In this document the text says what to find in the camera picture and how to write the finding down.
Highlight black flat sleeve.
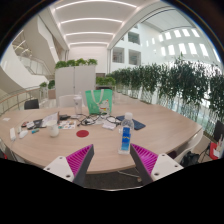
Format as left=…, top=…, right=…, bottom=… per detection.
left=33, top=118, right=44, bottom=129

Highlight small potted plants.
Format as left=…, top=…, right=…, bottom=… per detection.
left=39, top=79, right=56, bottom=99

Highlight white cabinet with plants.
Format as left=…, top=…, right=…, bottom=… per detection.
left=54, top=58, right=99, bottom=108

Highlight flat round red coaster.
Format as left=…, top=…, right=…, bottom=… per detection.
left=75, top=129, right=90, bottom=139

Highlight white card packet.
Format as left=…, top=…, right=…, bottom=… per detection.
left=101, top=120, right=117, bottom=131

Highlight white power strip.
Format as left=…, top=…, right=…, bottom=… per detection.
left=9, top=127, right=17, bottom=142

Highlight black chair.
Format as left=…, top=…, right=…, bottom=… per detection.
left=23, top=98, right=40, bottom=111

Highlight white printed booklet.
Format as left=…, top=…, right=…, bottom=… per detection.
left=41, top=111, right=60, bottom=128

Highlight planter box with greenery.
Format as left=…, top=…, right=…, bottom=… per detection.
left=95, top=76, right=117, bottom=90

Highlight white computer mouse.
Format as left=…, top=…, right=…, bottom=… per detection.
left=18, top=129, right=29, bottom=139

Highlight black cable bundle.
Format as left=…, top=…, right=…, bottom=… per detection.
left=77, top=113, right=101, bottom=127

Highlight black-rimmed glasses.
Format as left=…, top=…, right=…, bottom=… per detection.
left=106, top=114, right=122, bottom=126

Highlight colourful sticker sheet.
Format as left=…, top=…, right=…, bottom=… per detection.
left=59, top=120, right=77, bottom=130

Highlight green cat-print tote bag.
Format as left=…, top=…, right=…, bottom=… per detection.
left=84, top=88, right=114, bottom=115

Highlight green hedge row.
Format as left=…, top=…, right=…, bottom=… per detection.
left=106, top=56, right=224, bottom=134

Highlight blue-labelled clear water bottle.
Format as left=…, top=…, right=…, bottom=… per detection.
left=118, top=112, right=135, bottom=156

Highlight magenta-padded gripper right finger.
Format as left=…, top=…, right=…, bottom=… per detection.
left=129, top=143, right=184, bottom=186

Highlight white cup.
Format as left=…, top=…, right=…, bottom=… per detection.
left=46, top=119, right=60, bottom=138

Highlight clear white-lidded sports bottle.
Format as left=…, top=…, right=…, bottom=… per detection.
left=73, top=92, right=84, bottom=115

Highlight white shell chair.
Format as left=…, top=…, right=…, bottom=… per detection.
left=173, top=128, right=204, bottom=164

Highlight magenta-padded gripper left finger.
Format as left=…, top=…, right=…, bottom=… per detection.
left=43, top=143, right=95, bottom=187

